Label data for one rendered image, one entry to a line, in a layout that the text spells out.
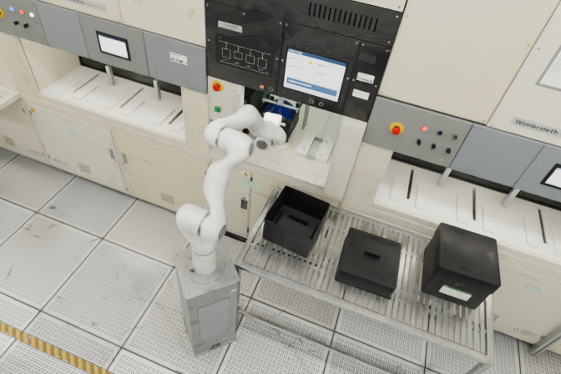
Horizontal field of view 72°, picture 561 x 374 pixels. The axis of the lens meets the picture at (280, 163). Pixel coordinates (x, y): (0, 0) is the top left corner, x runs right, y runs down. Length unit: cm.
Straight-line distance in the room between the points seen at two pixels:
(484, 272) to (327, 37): 131
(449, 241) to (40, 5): 252
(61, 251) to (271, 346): 164
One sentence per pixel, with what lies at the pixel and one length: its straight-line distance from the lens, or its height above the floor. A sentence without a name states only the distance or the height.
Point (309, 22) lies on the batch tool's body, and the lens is 181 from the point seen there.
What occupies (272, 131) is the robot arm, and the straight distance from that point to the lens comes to 196.
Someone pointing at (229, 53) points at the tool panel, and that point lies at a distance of 203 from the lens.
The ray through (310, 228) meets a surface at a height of 77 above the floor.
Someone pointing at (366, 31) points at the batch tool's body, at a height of 184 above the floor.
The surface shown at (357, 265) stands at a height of 86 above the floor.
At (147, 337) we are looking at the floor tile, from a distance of 279.
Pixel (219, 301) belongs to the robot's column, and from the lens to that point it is 217.
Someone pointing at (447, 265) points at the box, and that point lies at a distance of 205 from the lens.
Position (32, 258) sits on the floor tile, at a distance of 331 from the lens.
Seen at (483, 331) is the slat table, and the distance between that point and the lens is 227.
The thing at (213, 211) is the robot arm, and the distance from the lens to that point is 169.
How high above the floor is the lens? 254
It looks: 44 degrees down
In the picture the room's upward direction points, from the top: 8 degrees clockwise
